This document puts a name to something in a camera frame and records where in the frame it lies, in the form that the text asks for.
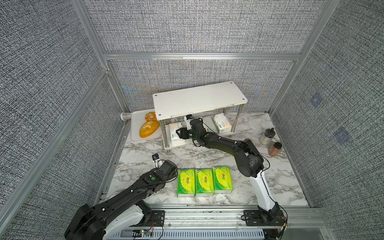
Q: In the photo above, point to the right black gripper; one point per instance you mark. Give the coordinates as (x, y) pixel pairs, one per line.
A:
(182, 131)

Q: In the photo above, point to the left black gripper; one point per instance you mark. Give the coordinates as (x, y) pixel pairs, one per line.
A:
(172, 175)

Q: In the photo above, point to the white tissue pack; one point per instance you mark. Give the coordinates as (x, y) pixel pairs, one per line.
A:
(175, 139)
(221, 123)

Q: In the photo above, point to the green tissue pack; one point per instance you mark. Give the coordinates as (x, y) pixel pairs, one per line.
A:
(186, 186)
(204, 183)
(222, 180)

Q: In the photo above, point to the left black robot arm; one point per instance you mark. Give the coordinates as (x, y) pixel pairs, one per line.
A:
(91, 223)

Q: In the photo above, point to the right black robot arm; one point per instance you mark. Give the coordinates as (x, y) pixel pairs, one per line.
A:
(249, 161)

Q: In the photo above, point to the white two-tier shelf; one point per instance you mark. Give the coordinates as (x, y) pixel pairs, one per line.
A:
(175, 105)

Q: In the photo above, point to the orange bread loaf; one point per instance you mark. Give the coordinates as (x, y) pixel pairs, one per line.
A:
(148, 129)

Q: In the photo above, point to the small orange bread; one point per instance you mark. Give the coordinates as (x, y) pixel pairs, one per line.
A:
(151, 116)

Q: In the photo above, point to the grey tube end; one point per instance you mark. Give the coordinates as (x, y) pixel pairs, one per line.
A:
(125, 116)

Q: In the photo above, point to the clear shaker black lid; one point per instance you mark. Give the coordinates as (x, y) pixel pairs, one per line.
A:
(267, 136)

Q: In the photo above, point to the brown spice bottle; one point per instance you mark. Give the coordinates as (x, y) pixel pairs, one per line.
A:
(275, 149)

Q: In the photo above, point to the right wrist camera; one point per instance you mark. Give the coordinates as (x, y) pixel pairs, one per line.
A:
(188, 119)

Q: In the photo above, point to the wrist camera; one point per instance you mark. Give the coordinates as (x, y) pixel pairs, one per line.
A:
(156, 159)
(188, 119)

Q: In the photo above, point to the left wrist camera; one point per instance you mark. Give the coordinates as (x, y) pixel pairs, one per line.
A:
(156, 159)

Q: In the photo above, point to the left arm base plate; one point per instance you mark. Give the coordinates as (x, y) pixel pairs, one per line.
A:
(155, 218)

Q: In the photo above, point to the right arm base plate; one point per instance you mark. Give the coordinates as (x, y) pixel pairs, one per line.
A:
(256, 218)

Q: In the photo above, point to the aluminium front rail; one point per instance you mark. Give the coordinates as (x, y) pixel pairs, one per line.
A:
(220, 223)

